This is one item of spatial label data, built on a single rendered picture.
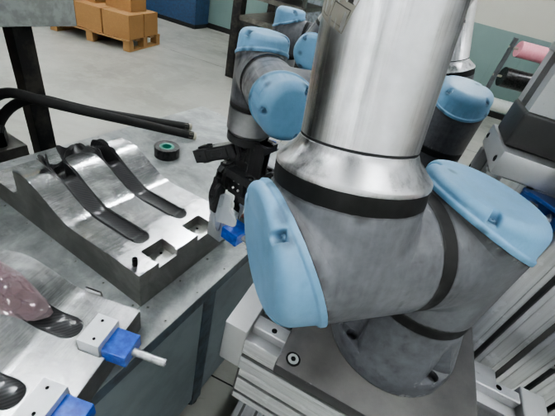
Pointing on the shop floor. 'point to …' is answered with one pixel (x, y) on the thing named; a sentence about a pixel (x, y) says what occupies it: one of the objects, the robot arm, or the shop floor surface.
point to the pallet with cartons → (116, 22)
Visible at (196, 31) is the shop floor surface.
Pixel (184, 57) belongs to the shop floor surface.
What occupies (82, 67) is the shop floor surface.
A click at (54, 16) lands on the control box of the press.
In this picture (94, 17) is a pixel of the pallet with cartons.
